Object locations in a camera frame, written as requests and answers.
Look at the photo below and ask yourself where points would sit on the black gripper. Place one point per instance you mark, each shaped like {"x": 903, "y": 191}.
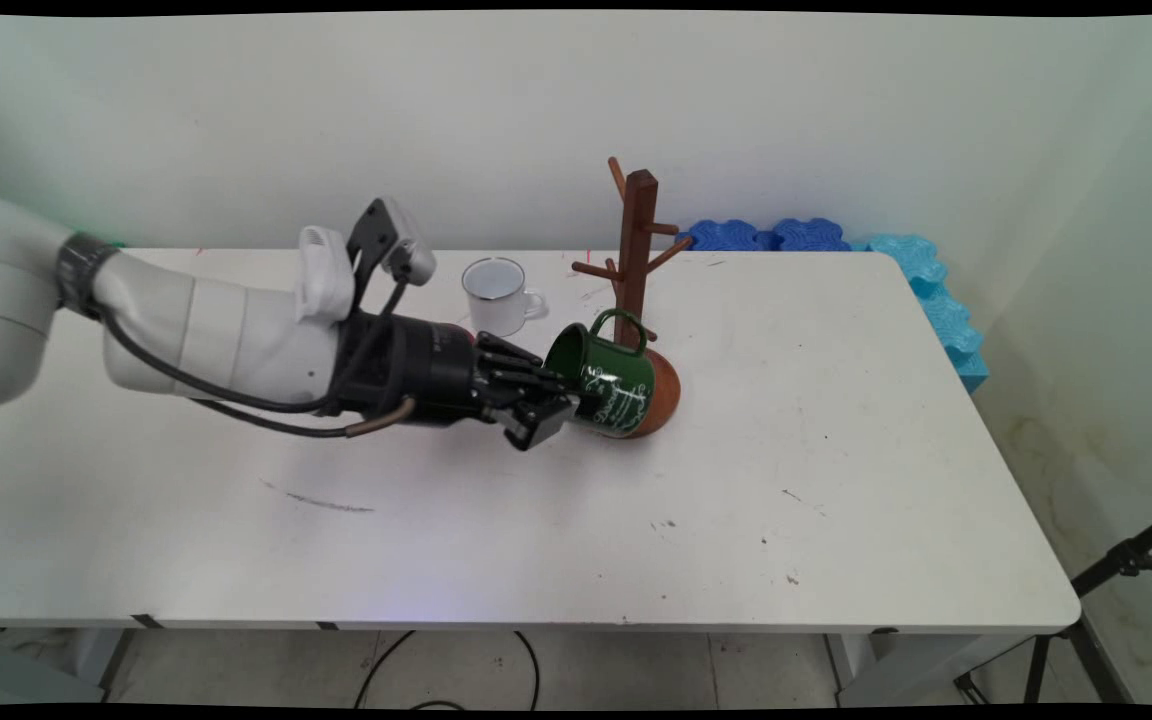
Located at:
{"x": 416, "y": 370}

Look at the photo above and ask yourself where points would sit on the green enamel mug white print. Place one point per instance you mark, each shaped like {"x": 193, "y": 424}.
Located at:
{"x": 616, "y": 385}

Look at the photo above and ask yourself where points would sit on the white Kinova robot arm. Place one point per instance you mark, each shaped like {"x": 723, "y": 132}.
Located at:
{"x": 226, "y": 335}

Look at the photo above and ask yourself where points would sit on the brown wooden mug tree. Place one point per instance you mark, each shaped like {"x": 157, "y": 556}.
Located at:
{"x": 636, "y": 250}

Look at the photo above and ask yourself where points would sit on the light blue foam mat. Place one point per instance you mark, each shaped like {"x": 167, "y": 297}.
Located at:
{"x": 936, "y": 300}

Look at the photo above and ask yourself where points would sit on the grey table leg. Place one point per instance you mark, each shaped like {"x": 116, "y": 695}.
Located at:
{"x": 116, "y": 662}

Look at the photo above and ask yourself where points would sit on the black tripod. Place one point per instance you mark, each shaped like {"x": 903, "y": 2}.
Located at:
{"x": 1086, "y": 620}

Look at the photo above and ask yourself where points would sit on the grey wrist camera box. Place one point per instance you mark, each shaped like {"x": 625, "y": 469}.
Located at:
{"x": 408, "y": 240}

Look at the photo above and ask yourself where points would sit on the black camera bracket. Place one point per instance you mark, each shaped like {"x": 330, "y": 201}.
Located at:
{"x": 368, "y": 250}

